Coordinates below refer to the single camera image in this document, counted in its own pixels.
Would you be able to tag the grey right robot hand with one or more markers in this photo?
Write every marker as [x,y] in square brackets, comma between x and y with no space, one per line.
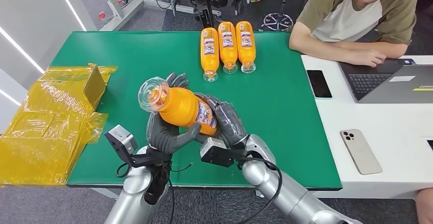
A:
[230,121]

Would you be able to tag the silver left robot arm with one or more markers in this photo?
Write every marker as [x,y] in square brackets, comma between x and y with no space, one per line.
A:
[135,195]

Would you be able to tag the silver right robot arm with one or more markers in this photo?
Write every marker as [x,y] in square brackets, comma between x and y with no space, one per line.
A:
[291,195]

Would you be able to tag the person at laptop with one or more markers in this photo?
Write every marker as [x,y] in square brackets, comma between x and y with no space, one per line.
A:
[351,16]

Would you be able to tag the white metal stand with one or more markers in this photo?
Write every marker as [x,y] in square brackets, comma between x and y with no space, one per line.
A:
[118,6]

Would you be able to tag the green table mat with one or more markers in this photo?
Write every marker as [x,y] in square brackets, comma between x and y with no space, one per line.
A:
[270,114]

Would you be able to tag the beige smartphone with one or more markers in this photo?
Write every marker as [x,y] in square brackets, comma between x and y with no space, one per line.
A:
[360,152]

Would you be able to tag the grey laptop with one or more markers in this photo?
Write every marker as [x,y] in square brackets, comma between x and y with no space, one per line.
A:
[389,84]

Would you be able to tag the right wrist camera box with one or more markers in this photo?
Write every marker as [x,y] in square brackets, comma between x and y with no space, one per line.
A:
[216,152]

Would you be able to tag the yellow plastic wrapped box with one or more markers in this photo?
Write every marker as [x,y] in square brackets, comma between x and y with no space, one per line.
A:
[44,127]

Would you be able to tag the orange juice bottle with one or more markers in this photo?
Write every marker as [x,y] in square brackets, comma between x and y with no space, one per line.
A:
[182,109]
[227,45]
[209,50]
[246,43]

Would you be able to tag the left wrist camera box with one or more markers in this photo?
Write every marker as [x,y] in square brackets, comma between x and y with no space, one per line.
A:
[120,138]

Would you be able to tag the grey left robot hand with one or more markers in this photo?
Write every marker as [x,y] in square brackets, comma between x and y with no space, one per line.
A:
[169,139]

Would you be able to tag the white wall light strip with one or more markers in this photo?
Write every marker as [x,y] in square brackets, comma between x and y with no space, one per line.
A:
[69,4]
[22,50]

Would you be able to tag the black smartphone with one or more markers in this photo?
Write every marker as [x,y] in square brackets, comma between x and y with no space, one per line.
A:
[319,84]

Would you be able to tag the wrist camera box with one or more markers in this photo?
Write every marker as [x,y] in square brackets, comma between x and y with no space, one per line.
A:
[120,138]
[216,152]

